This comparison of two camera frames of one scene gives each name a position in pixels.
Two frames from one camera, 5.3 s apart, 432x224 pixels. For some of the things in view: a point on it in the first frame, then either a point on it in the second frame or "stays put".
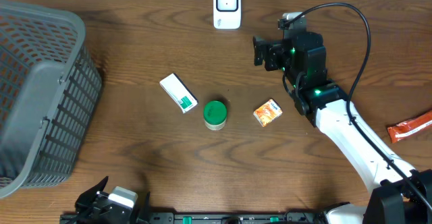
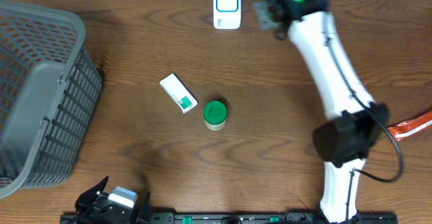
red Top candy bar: (404, 128) stays put
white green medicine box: (175, 87) stays put
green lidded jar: (214, 115) stays put
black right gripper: (273, 48) to (268, 5)
